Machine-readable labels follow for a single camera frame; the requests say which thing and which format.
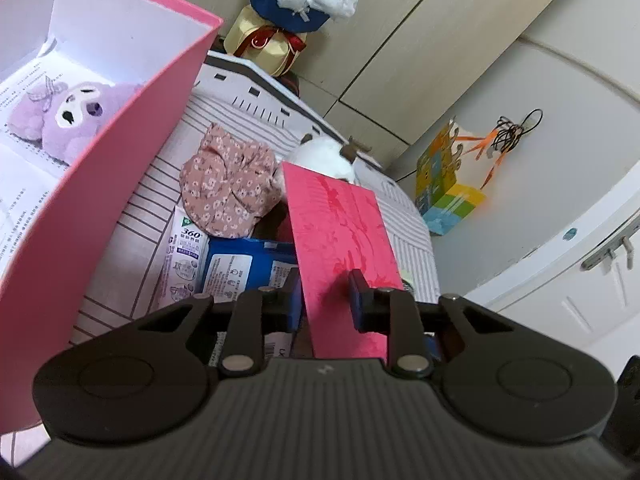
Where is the coiled black cable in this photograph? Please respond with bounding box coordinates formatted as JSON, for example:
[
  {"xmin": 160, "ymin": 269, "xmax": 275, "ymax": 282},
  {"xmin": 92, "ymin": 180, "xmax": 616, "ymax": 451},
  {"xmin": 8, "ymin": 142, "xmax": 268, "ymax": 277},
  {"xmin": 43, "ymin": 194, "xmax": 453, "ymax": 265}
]
[{"xmin": 492, "ymin": 108, "xmax": 544, "ymax": 153}]

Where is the pink cardboard box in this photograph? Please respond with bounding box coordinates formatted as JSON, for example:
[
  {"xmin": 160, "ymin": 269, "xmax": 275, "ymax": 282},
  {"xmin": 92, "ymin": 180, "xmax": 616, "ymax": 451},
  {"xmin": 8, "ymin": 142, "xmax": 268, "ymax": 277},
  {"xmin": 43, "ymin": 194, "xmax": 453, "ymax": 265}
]
[{"xmin": 0, "ymin": 0, "xmax": 224, "ymax": 436}]

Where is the beige wardrobe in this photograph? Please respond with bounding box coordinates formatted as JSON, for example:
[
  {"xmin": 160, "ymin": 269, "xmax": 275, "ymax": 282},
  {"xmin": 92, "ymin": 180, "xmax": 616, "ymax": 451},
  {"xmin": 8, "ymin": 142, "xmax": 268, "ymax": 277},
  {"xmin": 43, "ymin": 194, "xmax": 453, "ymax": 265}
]
[{"xmin": 160, "ymin": 0, "xmax": 586, "ymax": 181}]

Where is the white panelled door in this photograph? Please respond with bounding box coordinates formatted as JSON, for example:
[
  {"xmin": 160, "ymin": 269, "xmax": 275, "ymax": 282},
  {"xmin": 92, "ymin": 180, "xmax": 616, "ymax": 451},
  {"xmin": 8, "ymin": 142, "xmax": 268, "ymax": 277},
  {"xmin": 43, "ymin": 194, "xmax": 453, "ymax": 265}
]
[{"xmin": 460, "ymin": 175, "xmax": 640, "ymax": 346}]

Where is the purple plush toy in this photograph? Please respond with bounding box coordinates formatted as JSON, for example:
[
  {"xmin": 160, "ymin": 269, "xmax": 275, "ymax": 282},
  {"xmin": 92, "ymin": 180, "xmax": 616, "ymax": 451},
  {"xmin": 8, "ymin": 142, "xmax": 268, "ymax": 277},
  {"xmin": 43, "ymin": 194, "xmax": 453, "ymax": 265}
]
[{"xmin": 10, "ymin": 77, "xmax": 146, "ymax": 166}]

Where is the metal door latch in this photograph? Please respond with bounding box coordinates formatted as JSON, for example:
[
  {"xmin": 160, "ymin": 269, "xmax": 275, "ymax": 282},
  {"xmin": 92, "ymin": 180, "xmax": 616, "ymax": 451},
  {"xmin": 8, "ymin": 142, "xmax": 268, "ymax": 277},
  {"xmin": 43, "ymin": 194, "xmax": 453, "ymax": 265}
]
[{"xmin": 580, "ymin": 236, "xmax": 633, "ymax": 272}]

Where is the white plush toy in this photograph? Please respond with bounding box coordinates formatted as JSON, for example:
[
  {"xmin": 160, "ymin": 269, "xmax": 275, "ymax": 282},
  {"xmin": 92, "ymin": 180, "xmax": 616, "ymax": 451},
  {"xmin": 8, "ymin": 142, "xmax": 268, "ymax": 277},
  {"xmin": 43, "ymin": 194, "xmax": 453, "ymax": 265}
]
[{"xmin": 272, "ymin": 135, "xmax": 373, "ymax": 196}]

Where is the printed paper sheet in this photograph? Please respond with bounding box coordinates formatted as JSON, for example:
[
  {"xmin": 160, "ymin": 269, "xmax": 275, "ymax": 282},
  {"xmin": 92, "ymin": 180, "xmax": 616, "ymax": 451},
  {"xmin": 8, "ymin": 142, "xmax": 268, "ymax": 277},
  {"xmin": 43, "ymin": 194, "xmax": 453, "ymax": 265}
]
[{"xmin": 0, "ymin": 35, "xmax": 121, "ymax": 271}]

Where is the striped tablecloth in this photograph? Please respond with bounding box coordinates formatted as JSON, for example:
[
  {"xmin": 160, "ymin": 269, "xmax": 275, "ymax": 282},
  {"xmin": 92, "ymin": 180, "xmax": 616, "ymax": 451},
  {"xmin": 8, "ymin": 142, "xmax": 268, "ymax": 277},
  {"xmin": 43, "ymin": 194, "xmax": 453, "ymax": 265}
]
[{"xmin": 70, "ymin": 50, "xmax": 441, "ymax": 361}]

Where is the white wet wipes packet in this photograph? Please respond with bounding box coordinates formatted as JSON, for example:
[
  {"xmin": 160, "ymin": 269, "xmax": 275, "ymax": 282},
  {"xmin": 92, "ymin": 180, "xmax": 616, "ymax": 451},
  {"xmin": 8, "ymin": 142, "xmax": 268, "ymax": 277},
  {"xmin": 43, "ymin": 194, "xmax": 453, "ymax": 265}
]
[{"xmin": 155, "ymin": 207, "xmax": 211, "ymax": 311}]

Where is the blue packet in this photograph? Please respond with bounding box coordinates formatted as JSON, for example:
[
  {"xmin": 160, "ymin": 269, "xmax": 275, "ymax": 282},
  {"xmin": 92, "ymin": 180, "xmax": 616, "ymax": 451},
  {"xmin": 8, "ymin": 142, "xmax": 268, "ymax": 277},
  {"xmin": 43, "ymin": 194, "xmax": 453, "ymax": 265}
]
[{"xmin": 200, "ymin": 237, "xmax": 301, "ymax": 331}]

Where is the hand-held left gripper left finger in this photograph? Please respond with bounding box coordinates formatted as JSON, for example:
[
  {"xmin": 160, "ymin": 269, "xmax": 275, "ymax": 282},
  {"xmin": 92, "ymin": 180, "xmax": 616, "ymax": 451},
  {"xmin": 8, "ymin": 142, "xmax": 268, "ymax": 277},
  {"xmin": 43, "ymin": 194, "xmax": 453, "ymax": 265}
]
[{"xmin": 135, "ymin": 266, "xmax": 304, "ymax": 377}]

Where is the gold gift box red ribbon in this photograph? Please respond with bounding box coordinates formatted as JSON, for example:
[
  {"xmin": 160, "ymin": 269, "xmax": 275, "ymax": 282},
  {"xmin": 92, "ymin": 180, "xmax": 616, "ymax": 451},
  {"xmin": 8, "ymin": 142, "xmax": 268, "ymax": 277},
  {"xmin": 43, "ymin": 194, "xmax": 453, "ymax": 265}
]
[{"xmin": 222, "ymin": 4, "xmax": 307, "ymax": 78}]

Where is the red envelope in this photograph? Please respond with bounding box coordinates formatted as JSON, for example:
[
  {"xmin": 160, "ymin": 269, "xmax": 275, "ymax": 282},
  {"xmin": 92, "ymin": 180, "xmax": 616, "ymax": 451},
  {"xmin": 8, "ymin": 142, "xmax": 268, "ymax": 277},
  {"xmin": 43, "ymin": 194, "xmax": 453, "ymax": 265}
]
[{"xmin": 281, "ymin": 161, "xmax": 405, "ymax": 361}]

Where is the floral fabric hair bow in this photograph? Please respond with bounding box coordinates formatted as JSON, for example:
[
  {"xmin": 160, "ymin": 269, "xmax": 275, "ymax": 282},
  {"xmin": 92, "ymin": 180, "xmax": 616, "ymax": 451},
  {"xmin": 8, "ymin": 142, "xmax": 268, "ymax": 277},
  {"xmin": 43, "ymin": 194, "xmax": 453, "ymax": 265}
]
[{"xmin": 179, "ymin": 122, "xmax": 283, "ymax": 239}]

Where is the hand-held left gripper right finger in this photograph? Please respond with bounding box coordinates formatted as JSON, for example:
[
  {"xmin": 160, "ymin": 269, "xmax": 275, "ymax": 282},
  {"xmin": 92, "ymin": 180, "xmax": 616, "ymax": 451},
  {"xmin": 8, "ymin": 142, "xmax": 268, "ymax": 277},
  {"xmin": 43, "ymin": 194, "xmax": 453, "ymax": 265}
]
[{"xmin": 348, "ymin": 269, "xmax": 516, "ymax": 378}]

